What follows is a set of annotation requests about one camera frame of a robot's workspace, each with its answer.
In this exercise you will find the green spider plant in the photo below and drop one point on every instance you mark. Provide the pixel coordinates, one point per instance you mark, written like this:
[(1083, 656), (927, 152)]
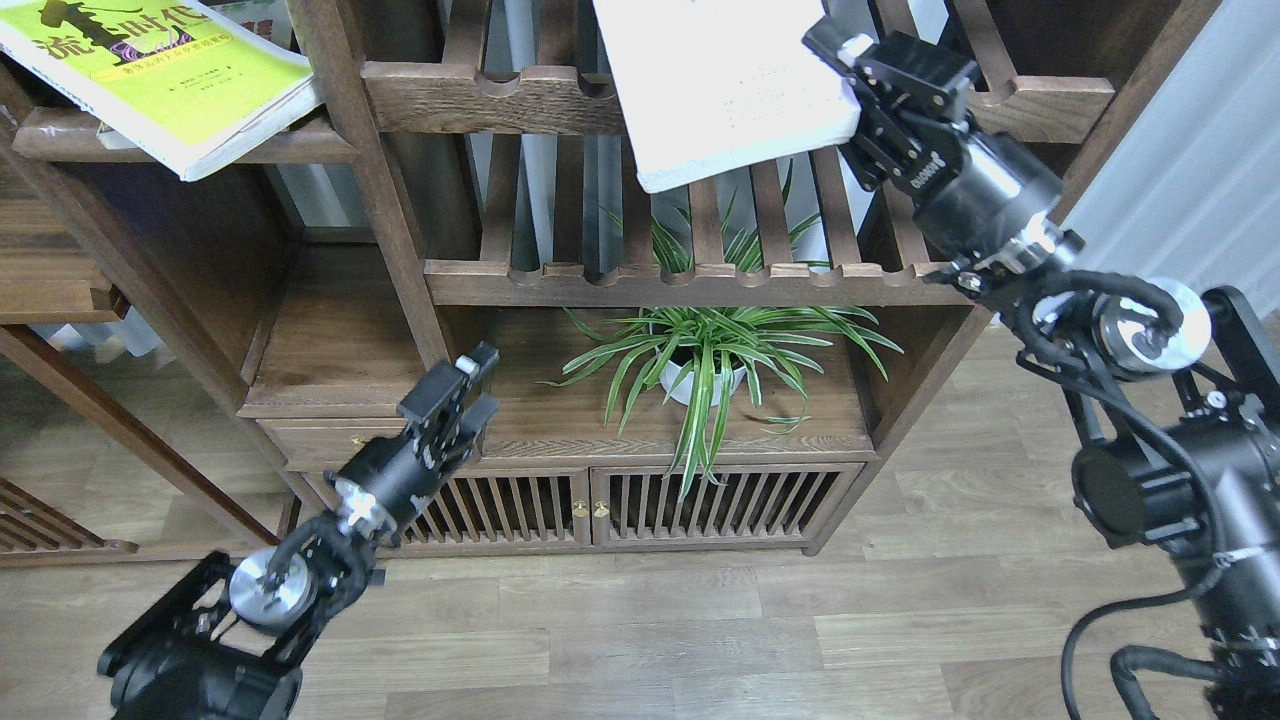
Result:
[(764, 339)]

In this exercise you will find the white pleated curtain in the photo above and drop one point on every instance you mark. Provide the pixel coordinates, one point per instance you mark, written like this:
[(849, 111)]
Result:
[(1192, 192)]

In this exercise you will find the white plant pot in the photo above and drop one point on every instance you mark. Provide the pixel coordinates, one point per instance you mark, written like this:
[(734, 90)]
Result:
[(680, 387)]

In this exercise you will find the yellow green magazine stack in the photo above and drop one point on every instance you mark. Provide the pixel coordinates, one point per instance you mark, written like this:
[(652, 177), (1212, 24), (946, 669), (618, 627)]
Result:
[(192, 88)]

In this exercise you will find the white lavender book stack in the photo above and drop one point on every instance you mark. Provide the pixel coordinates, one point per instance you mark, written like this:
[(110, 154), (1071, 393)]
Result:
[(711, 86)]

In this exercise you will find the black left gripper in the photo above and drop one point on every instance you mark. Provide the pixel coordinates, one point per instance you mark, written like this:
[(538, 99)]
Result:
[(391, 480)]

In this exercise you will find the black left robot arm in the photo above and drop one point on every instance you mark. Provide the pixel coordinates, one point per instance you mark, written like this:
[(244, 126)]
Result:
[(228, 640)]

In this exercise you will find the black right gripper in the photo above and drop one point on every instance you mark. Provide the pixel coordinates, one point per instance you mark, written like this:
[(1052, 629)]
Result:
[(983, 200)]

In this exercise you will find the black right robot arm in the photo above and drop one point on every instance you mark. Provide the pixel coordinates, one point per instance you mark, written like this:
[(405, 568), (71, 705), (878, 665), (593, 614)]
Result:
[(1172, 392)]

